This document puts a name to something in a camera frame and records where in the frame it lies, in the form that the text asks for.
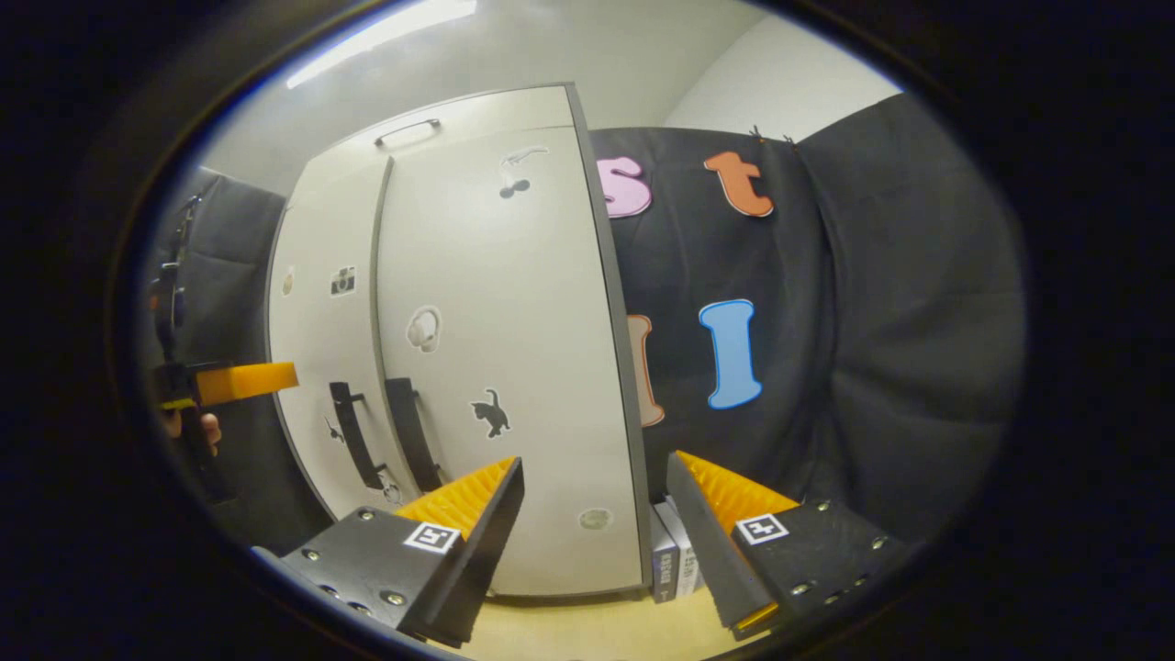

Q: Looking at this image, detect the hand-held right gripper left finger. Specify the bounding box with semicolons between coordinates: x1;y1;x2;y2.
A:
252;456;526;648

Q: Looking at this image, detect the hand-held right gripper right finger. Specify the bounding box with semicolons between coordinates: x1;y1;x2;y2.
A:
666;450;912;642

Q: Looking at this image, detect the white cabinet door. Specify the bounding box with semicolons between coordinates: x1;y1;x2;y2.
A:
266;156;432;524
372;124;643;598

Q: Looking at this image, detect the white shoe cabinet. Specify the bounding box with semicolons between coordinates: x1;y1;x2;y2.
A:
264;83;655;602

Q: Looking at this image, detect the white cabinet drawer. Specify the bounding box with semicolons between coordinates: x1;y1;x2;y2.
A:
294;84;581;185

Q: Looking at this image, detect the blue white box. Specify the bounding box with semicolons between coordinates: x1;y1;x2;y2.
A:
650;519;682;604

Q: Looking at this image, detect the black door handle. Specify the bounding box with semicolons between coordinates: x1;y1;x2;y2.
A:
384;376;445;494
328;381;388;491

